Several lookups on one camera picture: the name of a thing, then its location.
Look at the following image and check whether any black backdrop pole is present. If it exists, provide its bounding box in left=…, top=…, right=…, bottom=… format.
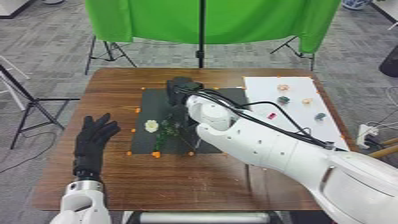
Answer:
left=195, top=0, right=207, bottom=69

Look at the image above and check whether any black backdrop stand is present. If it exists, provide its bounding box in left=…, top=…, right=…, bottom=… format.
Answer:
left=268, top=34, right=317, bottom=73
left=83, top=34, right=138, bottom=76

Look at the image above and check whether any white sheet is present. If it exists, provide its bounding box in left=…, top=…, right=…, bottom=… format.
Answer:
left=241, top=76, right=351, bottom=152

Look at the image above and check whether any white power strip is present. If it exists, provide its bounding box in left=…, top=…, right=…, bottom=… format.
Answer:
left=355, top=123, right=381, bottom=150

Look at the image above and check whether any white flower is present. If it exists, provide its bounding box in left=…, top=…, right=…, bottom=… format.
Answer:
left=143, top=119, right=168, bottom=153

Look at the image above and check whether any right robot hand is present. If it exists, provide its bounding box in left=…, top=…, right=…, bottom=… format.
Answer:
left=165, top=76, right=206, bottom=108

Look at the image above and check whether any green sprig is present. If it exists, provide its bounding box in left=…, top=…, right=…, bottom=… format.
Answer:
left=159, top=114, right=200, bottom=150

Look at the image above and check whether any black tripod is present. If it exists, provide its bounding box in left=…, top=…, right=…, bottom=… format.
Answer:
left=0, top=63, right=81, bottom=151

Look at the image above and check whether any dark mat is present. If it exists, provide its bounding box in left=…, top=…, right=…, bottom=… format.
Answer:
left=129, top=87, right=250, bottom=156

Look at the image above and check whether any black cable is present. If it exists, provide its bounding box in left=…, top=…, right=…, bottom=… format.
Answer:
left=197, top=88, right=333, bottom=150

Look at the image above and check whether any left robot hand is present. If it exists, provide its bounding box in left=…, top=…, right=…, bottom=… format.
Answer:
left=72, top=112, right=122, bottom=175

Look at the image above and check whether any pale grey bar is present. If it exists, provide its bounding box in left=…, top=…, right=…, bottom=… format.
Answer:
left=126, top=212, right=280, bottom=224

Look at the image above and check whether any blue and white vase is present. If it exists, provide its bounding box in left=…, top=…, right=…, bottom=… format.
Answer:
left=341, top=0, right=374, bottom=11

